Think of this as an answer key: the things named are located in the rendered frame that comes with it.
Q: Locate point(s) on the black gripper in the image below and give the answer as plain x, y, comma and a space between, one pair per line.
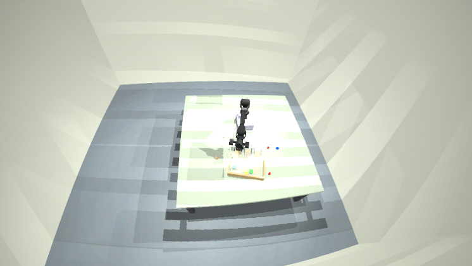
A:
231, 141

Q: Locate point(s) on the tan open-top box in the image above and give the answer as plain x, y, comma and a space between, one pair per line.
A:
248, 167

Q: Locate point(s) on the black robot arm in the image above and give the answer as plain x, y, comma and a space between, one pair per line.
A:
241, 129

